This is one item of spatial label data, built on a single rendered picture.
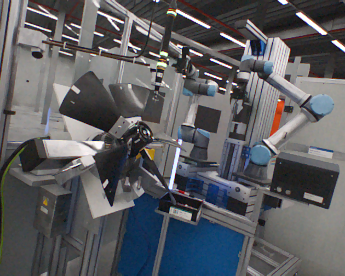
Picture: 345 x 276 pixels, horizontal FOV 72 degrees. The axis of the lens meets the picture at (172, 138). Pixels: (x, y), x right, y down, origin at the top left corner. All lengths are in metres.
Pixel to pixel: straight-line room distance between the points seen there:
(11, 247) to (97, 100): 1.17
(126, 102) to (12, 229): 1.06
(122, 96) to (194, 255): 1.02
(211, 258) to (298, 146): 1.62
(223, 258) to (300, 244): 1.51
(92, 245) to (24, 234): 0.65
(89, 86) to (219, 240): 1.07
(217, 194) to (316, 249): 1.43
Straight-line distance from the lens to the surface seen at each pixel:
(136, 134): 1.06
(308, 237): 2.90
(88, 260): 1.38
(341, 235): 2.88
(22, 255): 1.96
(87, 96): 1.04
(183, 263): 1.67
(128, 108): 1.24
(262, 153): 1.48
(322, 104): 1.52
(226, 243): 1.49
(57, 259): 1.57
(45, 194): 1.36
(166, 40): 1.24
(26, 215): 1.82
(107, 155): 0.87
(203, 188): 1.84
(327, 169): 1.26
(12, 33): 1.39
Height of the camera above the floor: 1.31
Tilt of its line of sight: 5 degrees down
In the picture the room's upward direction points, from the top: 12 degrees clockwise
